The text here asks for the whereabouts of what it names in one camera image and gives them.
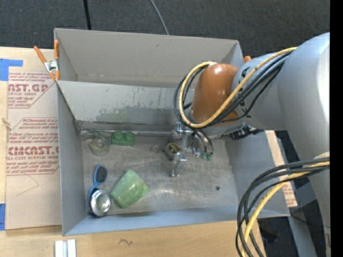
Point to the pale green cup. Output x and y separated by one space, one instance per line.
128 189

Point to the grey metal bin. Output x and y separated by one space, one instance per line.
166 197

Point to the black cylinder on white bracket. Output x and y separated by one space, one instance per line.
241 134

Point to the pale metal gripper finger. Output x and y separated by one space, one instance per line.
176 167

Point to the dark brown and yellow spool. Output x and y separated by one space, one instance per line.
170 150

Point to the silver metal can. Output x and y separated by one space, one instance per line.
100 203

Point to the blue sunglasses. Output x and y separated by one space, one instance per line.
101 174

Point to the green toy brick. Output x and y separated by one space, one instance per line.
123 139

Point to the brown cardboard board, red print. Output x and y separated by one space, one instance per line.
32 191

